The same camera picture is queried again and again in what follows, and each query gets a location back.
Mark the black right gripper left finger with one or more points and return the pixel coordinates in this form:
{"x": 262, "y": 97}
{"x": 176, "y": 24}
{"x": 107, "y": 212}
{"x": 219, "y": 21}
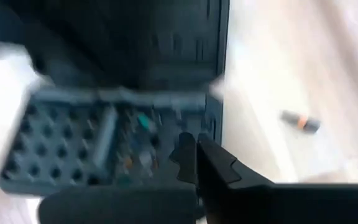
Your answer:
{"x": 185, "y": 155}

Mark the black plastic tool case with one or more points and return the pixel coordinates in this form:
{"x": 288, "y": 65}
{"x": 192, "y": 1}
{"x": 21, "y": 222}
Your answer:
{"x": 57, "y": 140}

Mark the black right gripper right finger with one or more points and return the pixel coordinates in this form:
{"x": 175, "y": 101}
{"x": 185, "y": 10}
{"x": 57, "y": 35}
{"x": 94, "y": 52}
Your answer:
{"x": 219, "y": 186}

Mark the grey extension bar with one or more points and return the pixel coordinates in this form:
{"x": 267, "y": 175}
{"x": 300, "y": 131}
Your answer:
{"x": 106, "y": 137}

